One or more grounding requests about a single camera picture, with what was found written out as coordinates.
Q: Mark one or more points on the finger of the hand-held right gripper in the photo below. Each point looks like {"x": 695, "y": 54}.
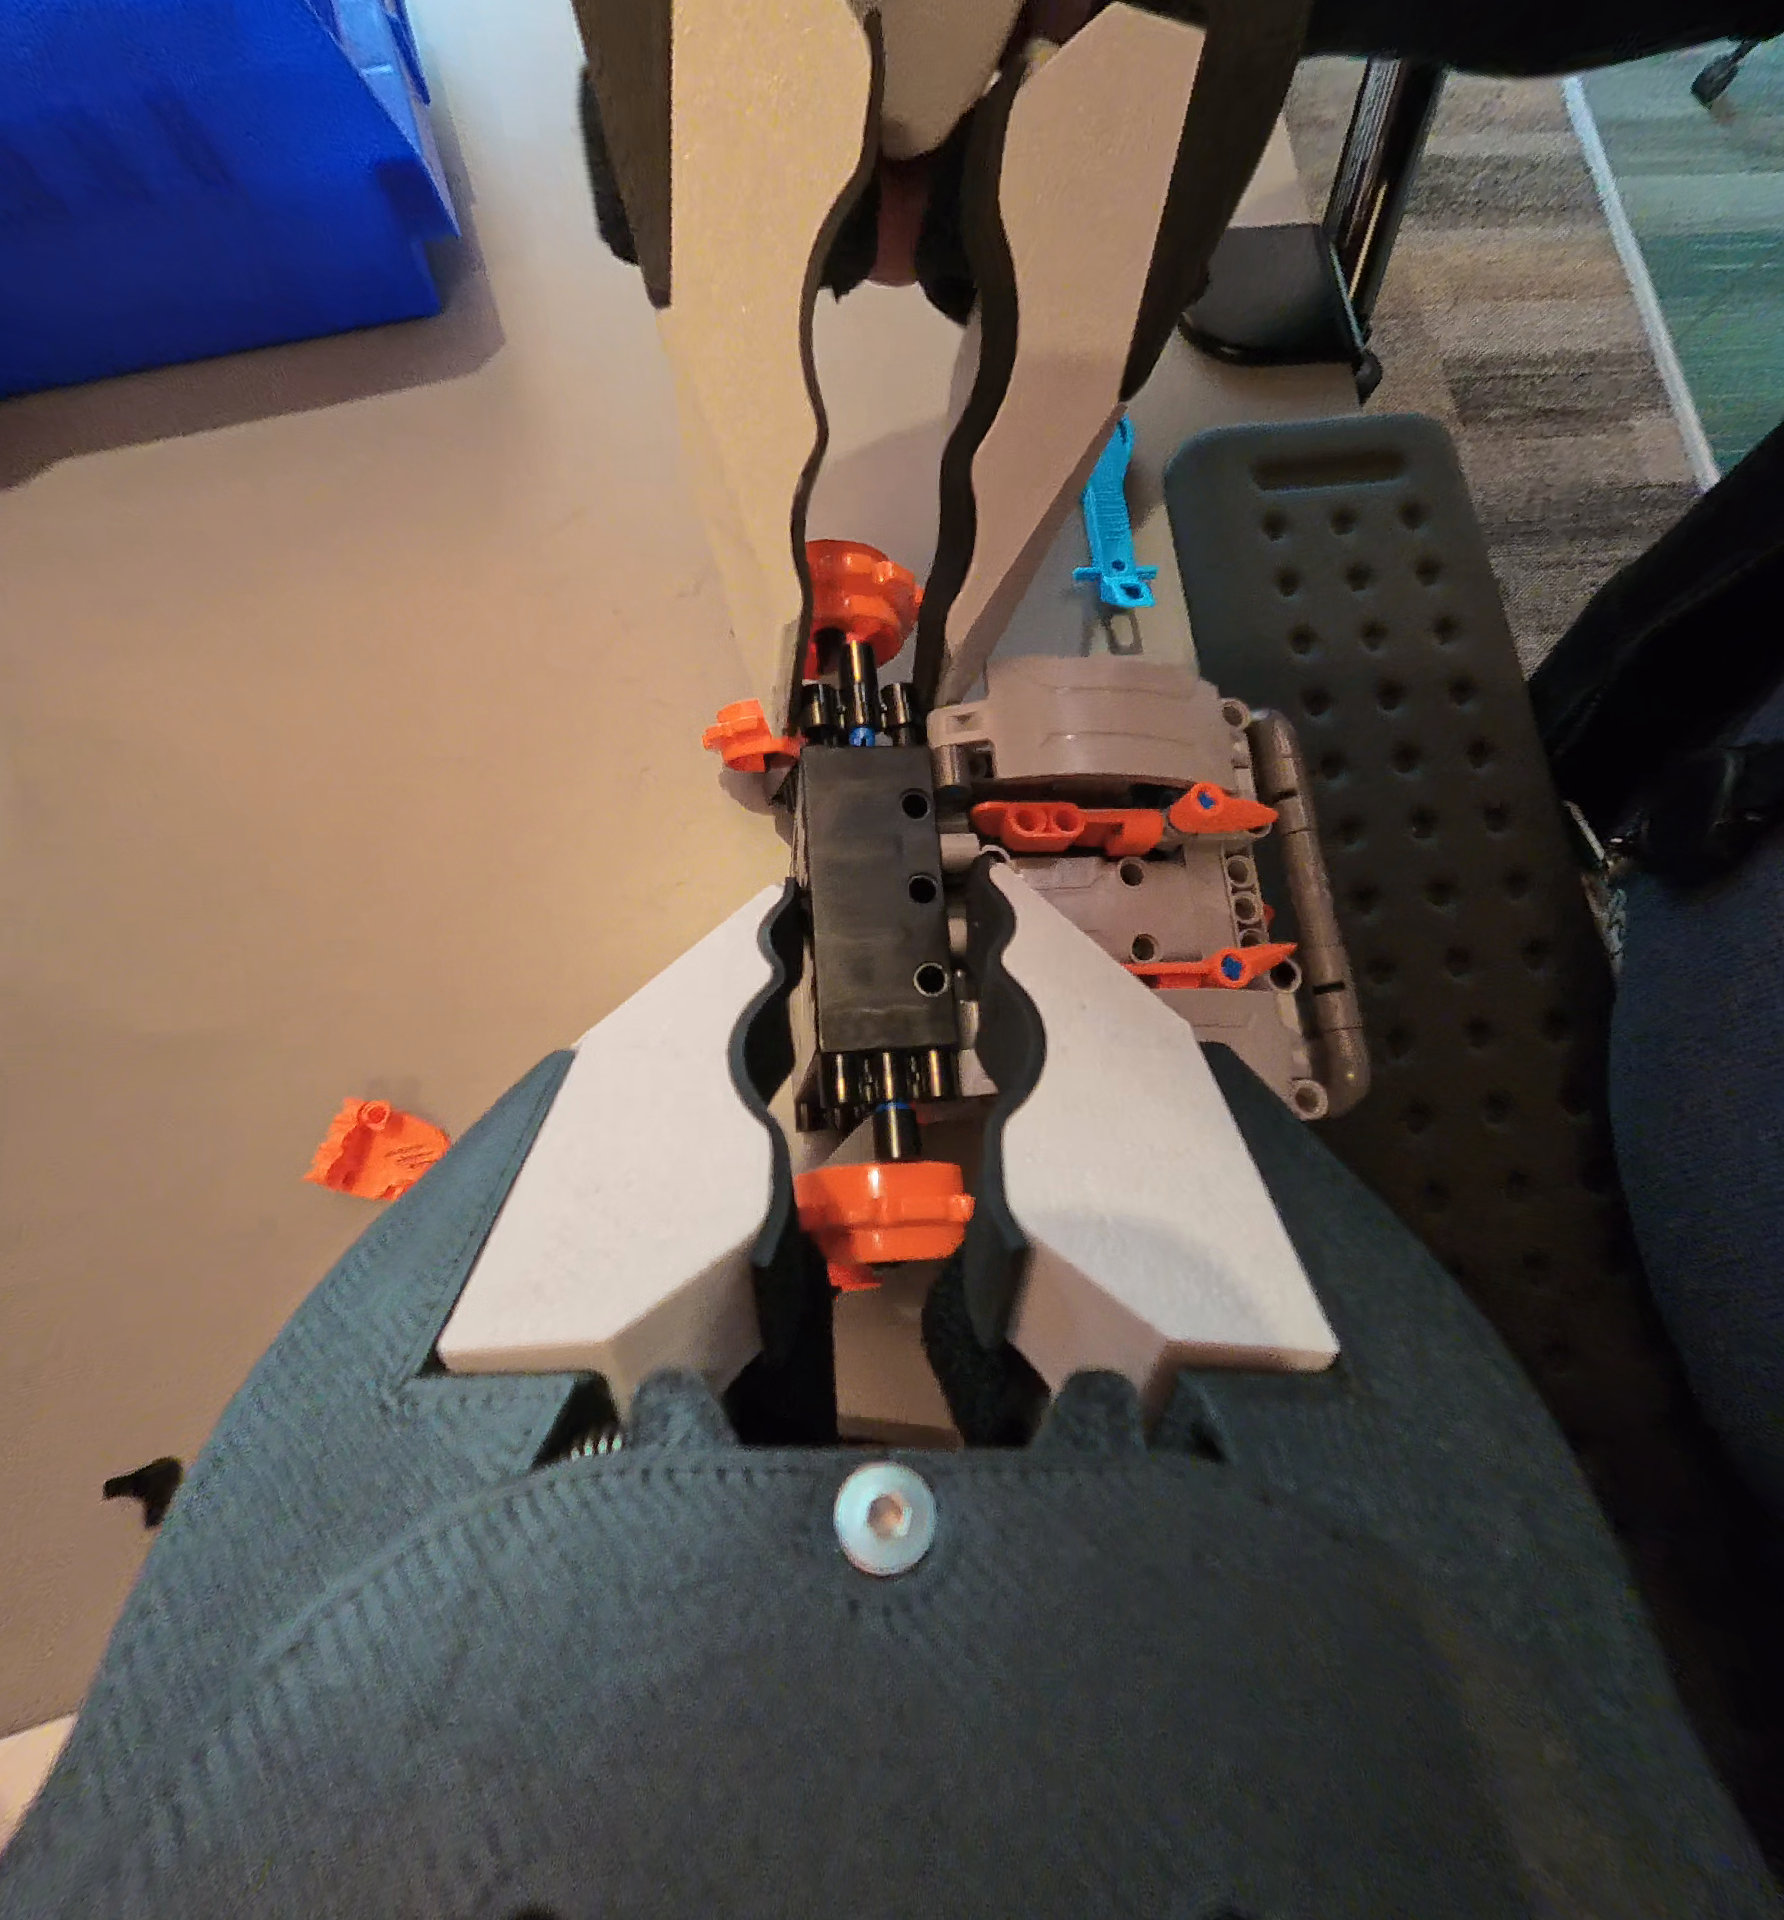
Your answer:
{"x": 1087, "y": 241}
{"x": 742, "y": 182}

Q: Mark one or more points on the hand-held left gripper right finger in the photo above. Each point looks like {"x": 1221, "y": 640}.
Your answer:
{"x": 1164, "y": 1201}

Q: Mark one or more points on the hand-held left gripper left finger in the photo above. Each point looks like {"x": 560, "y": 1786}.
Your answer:
{"x": 609, "y": 1201}

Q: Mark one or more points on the building kit robot model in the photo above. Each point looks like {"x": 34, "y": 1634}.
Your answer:
{"x": 893, "y": 900}

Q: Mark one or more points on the black oval object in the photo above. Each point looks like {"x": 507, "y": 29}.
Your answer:
{"x": 1313, "y": 209}

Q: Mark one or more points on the orange panel piece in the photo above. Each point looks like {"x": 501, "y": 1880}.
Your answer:
{"x": 377, "y": 1149}

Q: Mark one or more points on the blue plastic pin tool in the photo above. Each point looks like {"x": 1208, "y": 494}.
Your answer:
{"x": 1112, "y": 527}

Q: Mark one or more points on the blue storage bin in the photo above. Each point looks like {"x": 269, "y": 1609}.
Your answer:
{"x": 172, "y": 182}

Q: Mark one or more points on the dark perforated tray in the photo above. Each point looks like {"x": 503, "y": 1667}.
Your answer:
{"x": 1401, "y": 781}

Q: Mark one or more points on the black L-shaped connector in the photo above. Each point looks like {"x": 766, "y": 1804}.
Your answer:
{"x": 141, "y": 1486}

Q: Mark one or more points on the black office chair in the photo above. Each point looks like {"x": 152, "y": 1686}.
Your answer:
{"x": 1778, "y": 59}

